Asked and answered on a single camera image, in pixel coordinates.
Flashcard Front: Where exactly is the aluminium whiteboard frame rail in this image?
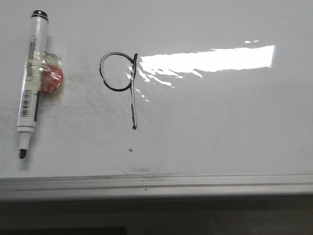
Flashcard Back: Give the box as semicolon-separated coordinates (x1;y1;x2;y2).
0;174;313;203

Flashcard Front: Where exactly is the white whiteboard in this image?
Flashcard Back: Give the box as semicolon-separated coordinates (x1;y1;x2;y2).
0;0;313;178

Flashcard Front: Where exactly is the white whiteboard marker pen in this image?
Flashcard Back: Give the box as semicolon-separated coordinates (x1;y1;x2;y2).
17;10;48;159

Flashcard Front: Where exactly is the red disc taped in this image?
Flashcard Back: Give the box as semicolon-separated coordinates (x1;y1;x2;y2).
36;51;65;103

